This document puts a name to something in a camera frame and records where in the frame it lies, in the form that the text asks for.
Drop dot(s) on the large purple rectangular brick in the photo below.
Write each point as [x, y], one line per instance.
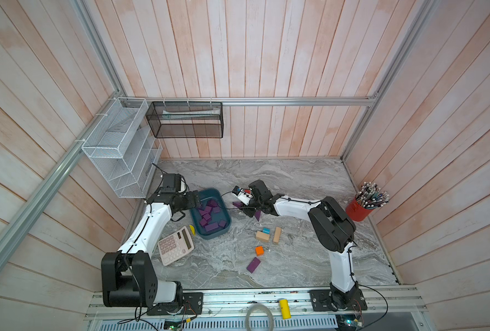
[253, 265]

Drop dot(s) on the teal plastic storage bin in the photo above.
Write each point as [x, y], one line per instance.
[205, 196]

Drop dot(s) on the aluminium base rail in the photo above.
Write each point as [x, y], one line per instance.
[383, 307]

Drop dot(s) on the white desk calculator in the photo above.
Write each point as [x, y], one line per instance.
[175, 246]

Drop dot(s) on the white wire mesh shelf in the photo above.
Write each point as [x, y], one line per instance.
[123, 148]

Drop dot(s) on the orange cube brick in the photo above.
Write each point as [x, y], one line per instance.
[259, 251]

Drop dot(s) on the yellow cylinder roll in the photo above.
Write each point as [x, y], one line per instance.
[285, 309]

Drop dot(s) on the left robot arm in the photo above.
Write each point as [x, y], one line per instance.
[128, 275]

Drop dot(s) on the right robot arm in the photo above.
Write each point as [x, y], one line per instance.
[333, 228]

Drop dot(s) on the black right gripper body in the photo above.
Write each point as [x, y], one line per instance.
[253, 205]

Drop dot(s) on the red pen holder cup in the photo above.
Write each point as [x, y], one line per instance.
[369, 197]

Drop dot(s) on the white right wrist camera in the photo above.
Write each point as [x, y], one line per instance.
[244, 195]

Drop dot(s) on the natural wood long block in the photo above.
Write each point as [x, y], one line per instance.
[277, 235]

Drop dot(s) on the black wire mesh basket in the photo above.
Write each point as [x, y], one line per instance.
[186, 120]

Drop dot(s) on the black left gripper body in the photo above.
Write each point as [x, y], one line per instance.
[187, 201]

